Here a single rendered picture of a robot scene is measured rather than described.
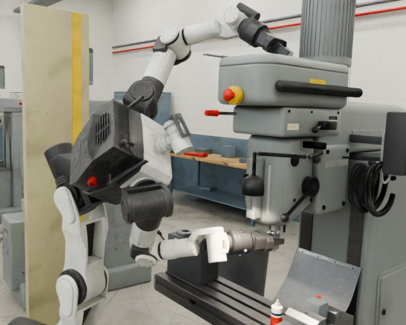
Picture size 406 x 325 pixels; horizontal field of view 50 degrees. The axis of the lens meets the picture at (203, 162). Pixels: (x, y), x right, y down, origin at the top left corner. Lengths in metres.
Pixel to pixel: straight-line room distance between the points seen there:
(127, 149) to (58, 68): 1.65
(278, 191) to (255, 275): 2.17
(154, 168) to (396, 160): 0.80
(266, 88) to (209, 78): 6.95
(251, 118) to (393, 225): 0.82
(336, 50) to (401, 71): 4.35
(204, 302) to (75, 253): 0.55
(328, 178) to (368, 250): 0.39
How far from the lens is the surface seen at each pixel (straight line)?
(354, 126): 1.78
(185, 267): 2.02
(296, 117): 1.46
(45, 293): 3.16
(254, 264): 3.58
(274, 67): 1.37
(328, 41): 1.70
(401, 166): 1.57
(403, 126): 1.56
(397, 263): 2.10
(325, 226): 1.96
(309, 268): 2.01
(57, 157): 1.72
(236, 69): 1.43
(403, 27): 6.11
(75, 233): 1.69
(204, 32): 1.72
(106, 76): 11.31
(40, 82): 2.90
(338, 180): 1.70
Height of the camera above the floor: 1.72
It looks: 7 degrees down
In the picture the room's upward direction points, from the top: 2 degrees clockwise
